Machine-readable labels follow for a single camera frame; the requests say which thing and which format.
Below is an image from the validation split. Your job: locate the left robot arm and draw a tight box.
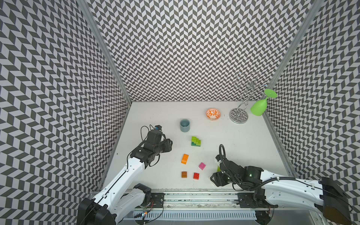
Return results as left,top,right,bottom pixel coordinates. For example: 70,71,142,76
76,125,173,225

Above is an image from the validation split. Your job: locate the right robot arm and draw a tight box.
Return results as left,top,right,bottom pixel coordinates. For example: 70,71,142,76
210,154,352,225

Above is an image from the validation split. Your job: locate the pink square lego brick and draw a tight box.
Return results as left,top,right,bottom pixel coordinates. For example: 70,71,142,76
199,162,206,170

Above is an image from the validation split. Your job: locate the orange long lego brick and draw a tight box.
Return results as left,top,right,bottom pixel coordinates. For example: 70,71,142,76
181,154,189,165

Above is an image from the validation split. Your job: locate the red square lego brick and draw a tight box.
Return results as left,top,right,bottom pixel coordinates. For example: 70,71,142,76
193,172,200,180

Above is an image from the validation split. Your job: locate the brown square lego brick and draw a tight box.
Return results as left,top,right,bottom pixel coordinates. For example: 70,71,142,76
181,171,188,179

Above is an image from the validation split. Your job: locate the teal ceramic cup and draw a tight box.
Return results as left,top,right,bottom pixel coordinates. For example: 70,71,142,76
180,119,190,133

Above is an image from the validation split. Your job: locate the orange patterned small bowl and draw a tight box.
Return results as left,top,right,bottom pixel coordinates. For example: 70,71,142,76
206,108,221,121

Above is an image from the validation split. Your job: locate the chrome glass holder stand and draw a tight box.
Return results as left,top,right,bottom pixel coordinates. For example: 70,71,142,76
229,72,260,124

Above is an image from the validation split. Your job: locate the green plastic wine glass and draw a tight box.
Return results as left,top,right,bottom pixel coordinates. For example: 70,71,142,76
250,89,278,116

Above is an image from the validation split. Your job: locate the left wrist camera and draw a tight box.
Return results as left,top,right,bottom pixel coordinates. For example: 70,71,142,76
155,125,162,131

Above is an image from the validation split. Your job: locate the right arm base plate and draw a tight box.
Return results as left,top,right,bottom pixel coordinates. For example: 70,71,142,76
237,193,278,209

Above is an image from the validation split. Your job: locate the aluminium front rail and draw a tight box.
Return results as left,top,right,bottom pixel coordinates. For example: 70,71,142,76
84,189,321,212

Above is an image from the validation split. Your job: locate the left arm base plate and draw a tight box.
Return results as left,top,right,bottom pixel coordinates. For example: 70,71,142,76
135,192,165,209

